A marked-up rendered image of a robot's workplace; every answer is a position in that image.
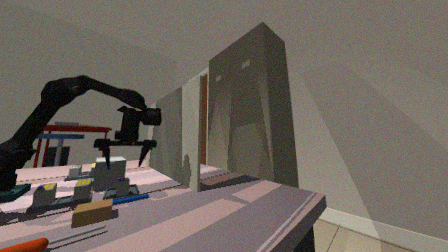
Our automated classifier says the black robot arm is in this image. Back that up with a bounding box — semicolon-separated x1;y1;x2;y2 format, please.
0;75;161;193

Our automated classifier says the blue flat bar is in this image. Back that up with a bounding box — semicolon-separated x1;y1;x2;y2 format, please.
112;194;149;205

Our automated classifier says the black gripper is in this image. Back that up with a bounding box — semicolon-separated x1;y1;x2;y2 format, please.
94;124;157;169

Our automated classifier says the tan rectangular box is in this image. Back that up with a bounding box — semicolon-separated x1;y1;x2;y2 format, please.
71;199;113;229

